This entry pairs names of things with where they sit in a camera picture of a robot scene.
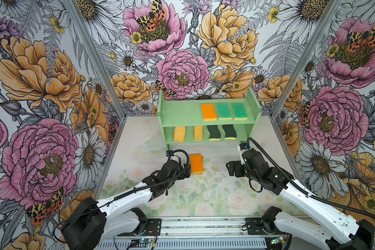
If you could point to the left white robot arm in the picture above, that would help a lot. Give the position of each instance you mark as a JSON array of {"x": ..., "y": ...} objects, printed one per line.
[{"x": 94, "y": 221}]

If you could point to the light green scrub sponge top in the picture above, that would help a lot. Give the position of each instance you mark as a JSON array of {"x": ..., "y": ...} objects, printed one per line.
[{"x": 239, "y": 112}]

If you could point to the yellow cellulose sponge front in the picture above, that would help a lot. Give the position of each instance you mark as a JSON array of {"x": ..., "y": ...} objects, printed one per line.
[{"x": 198, "y": 133}]

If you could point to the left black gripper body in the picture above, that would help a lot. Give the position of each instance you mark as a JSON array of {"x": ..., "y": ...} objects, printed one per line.
[{"x": 186, "y": 175}]

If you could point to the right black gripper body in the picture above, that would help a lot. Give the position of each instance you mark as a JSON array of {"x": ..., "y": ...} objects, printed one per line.
[{"x": 241, "y": 170}]

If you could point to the dark green scrub sponge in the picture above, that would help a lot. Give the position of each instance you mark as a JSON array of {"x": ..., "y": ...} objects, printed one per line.
[
  {"x": 230, "y": 133},
  {"x": 214, "y": 133}
]

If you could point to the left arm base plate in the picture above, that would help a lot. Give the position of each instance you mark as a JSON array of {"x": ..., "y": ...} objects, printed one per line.
[{"x": 152, "y": 227}]

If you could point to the orange scrub sponge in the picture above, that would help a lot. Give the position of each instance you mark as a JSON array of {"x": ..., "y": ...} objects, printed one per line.
[
  {"x": 196, "y": 164},
  {"x": 208, "y": 112}
]

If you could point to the light green scrub sponge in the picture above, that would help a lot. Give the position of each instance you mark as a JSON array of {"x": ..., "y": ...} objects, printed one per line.
[
  {"x": 239, "y": 112},
  {"x": 224, "y": 112}
]

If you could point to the aluminium corner post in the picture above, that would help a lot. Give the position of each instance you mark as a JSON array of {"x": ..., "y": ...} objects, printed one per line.
[
  {"x": 84, "y": 35},
  {"x": 314, "y": 39}
]

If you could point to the left aluminium corner post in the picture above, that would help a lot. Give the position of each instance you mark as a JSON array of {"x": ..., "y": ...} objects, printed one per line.
[{"x": 84, "y": 35}]

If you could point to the orange scrub sponge bottom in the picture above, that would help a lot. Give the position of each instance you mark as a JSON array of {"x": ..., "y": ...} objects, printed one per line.
[{"x": 196, "y": 164}]

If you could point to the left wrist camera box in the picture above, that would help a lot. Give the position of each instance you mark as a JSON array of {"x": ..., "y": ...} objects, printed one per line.
[{"x": 170, "y": 155}]

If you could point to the aluminium front rail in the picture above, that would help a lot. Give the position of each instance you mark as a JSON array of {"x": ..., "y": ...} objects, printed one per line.
[{"x": 185, "y": 227}]

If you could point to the light green scrub sponge bottom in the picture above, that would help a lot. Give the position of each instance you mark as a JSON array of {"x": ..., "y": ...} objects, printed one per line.
[{"x": 224, "y": 112}]

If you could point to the right aluminium corner post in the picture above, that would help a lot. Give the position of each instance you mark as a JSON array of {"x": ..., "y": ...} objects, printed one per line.
[{"x": 314, "y": 39}]

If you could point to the light green wooden shelf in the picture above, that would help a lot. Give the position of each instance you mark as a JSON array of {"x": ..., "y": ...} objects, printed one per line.
[{"x": 173, "y": 114}]

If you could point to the yellow cellulose sponge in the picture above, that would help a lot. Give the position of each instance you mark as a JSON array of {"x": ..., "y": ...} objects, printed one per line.
[
  {"x": 198, "y": 133},
  {"x": 179, "y": 134}
]

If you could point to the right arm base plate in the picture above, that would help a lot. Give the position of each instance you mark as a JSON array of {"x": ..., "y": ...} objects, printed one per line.
[{"x": 258, "y": 226}]

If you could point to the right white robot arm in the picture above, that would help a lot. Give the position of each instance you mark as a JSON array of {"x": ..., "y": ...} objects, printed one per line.
[{"x": 331, "y": 230}]

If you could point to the white slotted cable duct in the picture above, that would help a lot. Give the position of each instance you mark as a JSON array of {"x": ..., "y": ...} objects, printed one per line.
[{"x": 188, "y": 244}]

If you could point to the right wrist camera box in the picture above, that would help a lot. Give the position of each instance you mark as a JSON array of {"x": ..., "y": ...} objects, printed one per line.
[{"x": 243, "y": 147}]

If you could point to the yellow cellulose sponge back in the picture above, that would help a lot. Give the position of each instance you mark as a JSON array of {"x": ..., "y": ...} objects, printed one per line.
[{"x": 179, "y": 134}]

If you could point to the orange scrub sponge top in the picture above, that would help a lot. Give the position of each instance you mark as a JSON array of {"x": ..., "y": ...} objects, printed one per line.
[{"x": 208, "y": 112}]

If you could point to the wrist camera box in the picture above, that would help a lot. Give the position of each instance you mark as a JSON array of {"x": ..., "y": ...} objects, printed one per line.
[
  {"x": 243, "y": 147},
  {"x": 170, "y": 155}
]

